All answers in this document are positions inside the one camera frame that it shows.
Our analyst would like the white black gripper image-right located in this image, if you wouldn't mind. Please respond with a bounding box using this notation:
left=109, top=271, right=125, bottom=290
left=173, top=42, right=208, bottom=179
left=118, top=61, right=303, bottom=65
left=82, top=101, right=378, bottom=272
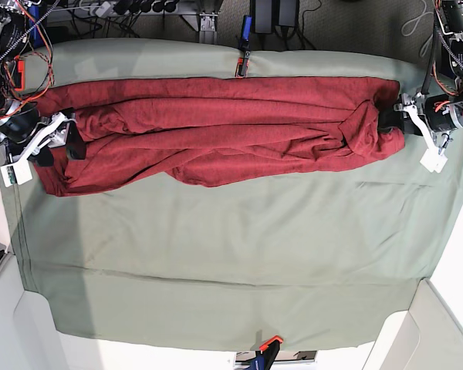
left=378, top=93, right=451, bottom=156

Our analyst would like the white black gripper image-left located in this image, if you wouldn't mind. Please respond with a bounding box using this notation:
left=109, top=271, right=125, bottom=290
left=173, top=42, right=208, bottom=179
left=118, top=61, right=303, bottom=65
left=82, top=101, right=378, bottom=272
left=7, top=110, right=86, bottom=167

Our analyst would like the red long-sleeve T-shirt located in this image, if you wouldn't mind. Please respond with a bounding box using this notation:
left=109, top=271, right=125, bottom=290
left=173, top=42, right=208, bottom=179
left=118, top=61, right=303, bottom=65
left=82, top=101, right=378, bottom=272
left=36, top=77, right=404, bottom=197

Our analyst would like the orange black clamp left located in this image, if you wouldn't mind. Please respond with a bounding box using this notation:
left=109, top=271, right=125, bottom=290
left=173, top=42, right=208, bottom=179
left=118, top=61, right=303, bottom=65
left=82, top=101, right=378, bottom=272
left=12, top=59, right=25, bottom=92

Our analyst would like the orange black clamp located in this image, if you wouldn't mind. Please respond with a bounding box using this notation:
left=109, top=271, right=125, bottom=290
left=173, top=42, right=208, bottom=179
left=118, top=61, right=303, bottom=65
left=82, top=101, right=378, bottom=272
left=12, top=59, right=25, bottom=92
left=248, top=335, right=283, bottom=370
left=235, top=50, right=250, bottom=79

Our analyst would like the white power strip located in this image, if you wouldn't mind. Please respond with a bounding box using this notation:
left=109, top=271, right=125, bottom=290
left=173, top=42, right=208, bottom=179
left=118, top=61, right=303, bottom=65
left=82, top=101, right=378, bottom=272
left=79, top=1, right=114, bottom=19

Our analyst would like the green table cloth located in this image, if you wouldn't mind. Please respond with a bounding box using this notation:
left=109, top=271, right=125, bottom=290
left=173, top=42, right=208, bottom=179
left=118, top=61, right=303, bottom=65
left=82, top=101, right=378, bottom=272
left=0, top=37, right=463, bottom=352

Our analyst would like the orange black clamp top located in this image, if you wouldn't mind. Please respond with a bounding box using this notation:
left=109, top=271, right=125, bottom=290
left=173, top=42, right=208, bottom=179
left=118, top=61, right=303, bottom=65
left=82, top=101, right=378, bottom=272
left=235, top=50, right=250, bottom=79

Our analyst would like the white bin left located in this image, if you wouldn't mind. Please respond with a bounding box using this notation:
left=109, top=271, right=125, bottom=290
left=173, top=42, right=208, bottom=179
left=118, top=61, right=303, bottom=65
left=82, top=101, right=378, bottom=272
left=0, top=254, right=69, bottom=369

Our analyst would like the white bin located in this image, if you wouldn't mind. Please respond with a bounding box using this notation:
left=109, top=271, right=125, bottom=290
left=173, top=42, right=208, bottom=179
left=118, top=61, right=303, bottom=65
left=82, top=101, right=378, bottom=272
left=363, top=279, right=463, bottom=370
left=0, top=254, right=69, bottom=369

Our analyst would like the white bin right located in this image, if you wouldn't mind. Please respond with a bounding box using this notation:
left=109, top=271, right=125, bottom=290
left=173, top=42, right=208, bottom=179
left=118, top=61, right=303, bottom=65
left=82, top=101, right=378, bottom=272
left=363, top=279, right=463, bottom=370

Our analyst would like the orange black clamp bottom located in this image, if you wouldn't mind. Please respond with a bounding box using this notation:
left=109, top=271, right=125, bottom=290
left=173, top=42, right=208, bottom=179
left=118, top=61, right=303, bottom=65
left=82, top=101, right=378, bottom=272
left=248, top=335, right=283, bottom=370

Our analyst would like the white camera box image-left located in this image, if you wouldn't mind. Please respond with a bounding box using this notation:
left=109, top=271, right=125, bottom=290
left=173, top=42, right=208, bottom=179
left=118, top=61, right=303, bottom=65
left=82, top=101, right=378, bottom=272
left=0, top=161, right=32, bottom=187

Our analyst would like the white camera box image-right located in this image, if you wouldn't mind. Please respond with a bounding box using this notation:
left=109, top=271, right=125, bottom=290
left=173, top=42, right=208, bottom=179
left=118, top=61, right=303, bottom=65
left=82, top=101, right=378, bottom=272
left=420, top=149, right=448, bottom=173

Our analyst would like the grey coiled cable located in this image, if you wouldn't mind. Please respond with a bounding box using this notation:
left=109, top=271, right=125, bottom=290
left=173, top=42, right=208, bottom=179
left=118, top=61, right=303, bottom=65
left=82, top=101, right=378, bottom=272
left=400, top=0, right=433, bottom=38

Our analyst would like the blue clamp handle left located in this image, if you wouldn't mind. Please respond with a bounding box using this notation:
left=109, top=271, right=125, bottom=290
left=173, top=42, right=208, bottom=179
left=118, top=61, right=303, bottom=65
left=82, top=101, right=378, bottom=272
left=28, top=5, right=42, bottom=47

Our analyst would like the blue clamp handle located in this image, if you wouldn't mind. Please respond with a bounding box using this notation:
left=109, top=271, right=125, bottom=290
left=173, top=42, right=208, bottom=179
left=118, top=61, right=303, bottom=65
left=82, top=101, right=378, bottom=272
left=28, top=5, right=42, bottom=47
left=238, top=15, right=252, bottom=52

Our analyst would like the blue clamp handle top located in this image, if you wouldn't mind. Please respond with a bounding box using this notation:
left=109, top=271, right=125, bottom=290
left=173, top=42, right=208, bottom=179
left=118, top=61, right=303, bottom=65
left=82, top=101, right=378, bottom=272
left=238, top=15, right=252, bottom=52

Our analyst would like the metal table leg bracket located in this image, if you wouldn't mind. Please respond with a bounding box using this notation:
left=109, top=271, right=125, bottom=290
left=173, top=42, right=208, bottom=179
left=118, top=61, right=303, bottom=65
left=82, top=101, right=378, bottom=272
left=181, top=13, right=218, bottom=45

